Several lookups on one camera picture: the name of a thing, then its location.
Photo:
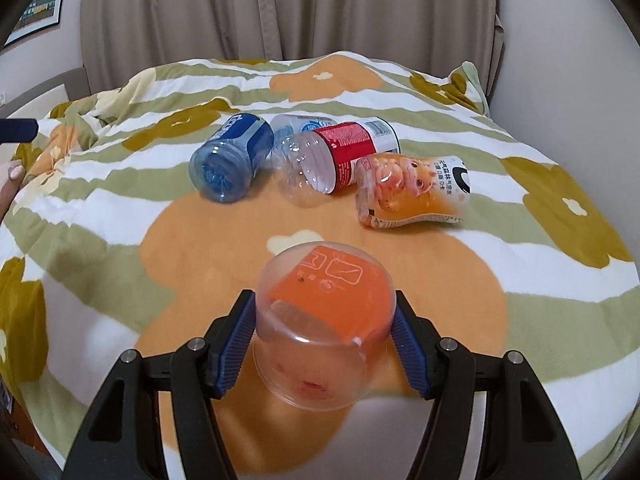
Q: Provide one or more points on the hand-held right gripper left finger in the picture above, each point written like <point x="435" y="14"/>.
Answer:
<point x="234" y="350"/>

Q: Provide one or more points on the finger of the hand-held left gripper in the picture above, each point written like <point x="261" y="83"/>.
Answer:
<point x="17" y="129"/>

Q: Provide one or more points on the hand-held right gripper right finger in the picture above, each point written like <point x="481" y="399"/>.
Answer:
<point x="407" y="347"/>

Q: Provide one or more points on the clear plastic cup orange label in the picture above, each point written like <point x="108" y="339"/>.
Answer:
<point x="325" y="320"/>

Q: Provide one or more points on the person's left hand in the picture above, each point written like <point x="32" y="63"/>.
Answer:
<point x="9" y="185"/>

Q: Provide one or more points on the floral printed blanket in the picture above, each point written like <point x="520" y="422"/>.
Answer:
<point x="320" y="260"/>

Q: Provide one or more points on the orange printed label bottle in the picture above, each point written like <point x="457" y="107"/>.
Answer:
<point x="412" y="190"/>

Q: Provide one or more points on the blue plastic bottle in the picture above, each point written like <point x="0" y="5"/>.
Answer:
<point x="235" y="157"/>

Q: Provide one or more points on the clear bottle red label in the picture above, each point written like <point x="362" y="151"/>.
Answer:
<point x="325" y="160"/>

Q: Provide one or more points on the clear bottle white blue label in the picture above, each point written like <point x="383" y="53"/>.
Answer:
<point x="305" y="124"/>

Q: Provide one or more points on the beige curtain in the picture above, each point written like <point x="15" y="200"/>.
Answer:
<point x="290" y="10"/>

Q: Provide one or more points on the framed wall picture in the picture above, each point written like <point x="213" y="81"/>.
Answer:
<point x="37" y="5"/>

